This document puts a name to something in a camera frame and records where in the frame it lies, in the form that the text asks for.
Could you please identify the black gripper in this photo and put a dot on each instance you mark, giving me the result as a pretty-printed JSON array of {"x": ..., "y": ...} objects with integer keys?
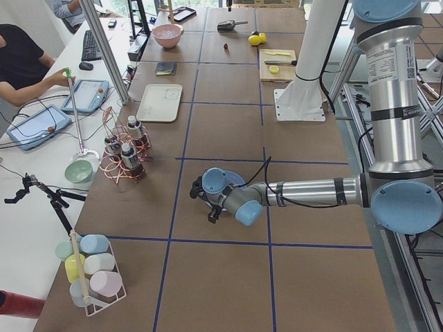
[{"x": 215, "y": 211}]

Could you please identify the blue plate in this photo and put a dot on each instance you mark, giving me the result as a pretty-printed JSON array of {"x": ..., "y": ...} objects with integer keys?
[{"x": 237, "y": 178}]

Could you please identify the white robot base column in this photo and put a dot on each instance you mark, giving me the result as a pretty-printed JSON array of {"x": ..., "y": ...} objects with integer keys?
[{"x": 302, "y": 99}]

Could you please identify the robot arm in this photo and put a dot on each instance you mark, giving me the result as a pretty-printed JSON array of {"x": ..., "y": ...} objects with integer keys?
[{"x": 399, "y": 185}]

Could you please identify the dark drink bottle two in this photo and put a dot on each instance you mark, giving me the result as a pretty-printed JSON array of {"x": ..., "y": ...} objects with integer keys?
[{"x": 131, "y": 161}]

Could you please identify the dark drink bottle one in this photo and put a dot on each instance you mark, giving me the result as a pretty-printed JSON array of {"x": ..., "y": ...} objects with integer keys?
[{"x": 136, "y": 130}]

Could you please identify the dark drink bottle three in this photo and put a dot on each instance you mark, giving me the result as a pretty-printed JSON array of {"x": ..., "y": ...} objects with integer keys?
[{"x": 113, "y": 147}]

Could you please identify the cream bear tray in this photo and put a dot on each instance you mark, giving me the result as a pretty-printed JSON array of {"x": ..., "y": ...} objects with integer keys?
[{"x": 159, "y": 103}]

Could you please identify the blue cup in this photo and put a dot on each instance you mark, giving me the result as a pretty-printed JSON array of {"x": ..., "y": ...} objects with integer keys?
[{"x": 93, "y": 244}]

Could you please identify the green bowl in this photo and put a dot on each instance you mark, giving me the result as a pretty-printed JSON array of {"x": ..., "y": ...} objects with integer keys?
[{"x": 79, "y": 171}]

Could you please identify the white cup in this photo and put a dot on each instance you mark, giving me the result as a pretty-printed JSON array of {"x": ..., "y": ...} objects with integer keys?
[{"x": 102, "y": 261}]

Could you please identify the grey folded cloth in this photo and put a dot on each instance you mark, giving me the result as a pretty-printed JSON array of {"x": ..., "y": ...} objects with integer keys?
[{"x": 166, "y": 68}]

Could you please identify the pink cup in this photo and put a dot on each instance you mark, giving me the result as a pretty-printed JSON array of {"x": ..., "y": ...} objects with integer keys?
[{"x": 106, "y": 283}]

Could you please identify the wooden cutting board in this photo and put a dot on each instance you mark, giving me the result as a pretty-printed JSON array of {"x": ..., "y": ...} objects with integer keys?
[{"x": 286, "y": 73}]

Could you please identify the far tablet blue case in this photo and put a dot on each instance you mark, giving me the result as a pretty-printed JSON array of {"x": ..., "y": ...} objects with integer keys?
[{"x": 90, "y": 94}]

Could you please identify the tablet blue case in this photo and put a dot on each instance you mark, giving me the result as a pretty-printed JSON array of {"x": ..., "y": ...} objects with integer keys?
[
  {"x": 38, "y": 128},
  {"x": 90, "y": 94}
]

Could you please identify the yellow cup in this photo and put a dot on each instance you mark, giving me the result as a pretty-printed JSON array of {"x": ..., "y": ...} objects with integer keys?
[{"x": 71, "y": 269}]

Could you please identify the steel cylinder tool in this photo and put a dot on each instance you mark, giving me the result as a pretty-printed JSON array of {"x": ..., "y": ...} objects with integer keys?
[{"x": 281, "y": 62}]

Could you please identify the pink bowl with ice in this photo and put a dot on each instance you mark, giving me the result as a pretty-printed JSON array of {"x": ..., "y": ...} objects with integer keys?
[{"x": 168, "y": 35}]

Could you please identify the whole yellow lemon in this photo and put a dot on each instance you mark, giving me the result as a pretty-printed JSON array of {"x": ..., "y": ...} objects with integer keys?
[{"x": 254, "y": 40}]

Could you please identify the yellow plastic knife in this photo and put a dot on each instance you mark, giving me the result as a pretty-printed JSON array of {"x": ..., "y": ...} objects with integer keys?
[{"x": 277, "y": 53}]

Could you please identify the metal scoop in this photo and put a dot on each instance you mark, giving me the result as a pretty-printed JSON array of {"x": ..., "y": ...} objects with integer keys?
[{"x": 229, "y": 25}]

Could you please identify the black mouse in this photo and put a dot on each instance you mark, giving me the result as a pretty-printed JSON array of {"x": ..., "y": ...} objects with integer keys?
[{"x": 86, "y": 66}]

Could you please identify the near tablet blue case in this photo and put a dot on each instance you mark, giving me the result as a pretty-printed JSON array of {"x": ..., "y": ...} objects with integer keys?
[{"x": 38, "y": 128}]

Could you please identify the black mini tripod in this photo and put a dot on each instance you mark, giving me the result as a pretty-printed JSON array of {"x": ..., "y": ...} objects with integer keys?
[{"x": 56, "y": 198}]

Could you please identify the black keyboard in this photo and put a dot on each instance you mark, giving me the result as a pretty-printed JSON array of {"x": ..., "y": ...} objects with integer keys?
[{"x": 90, "y": 49}]

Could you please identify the seated person black shirt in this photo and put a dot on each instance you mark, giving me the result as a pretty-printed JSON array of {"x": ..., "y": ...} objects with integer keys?
[{"x": 24, "y": 66}]

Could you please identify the copper wire bottle rack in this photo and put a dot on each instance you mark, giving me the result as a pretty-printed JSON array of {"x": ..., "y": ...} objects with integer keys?
[{"x": 115, "y": 170}]

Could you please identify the white wire cup rack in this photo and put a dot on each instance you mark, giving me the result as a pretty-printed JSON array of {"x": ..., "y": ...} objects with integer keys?
[{"x": 80, "y": 291}]

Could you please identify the aluminium frame post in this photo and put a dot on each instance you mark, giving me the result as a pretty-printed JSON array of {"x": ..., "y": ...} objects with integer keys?
[{"x": 95, "y": 25}]

